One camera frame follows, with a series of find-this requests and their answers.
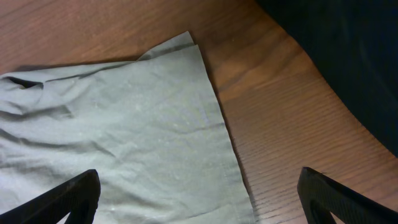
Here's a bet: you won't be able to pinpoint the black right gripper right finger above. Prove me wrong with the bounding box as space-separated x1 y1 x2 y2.
297 167 397 224

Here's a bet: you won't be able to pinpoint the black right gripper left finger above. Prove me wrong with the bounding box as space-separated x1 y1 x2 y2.
1 169 101 224

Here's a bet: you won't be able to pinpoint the khaki shorts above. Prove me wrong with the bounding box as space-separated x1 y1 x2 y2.
1 32 255 224

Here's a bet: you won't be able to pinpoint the black garment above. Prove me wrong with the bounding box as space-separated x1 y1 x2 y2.
258 0 397 155

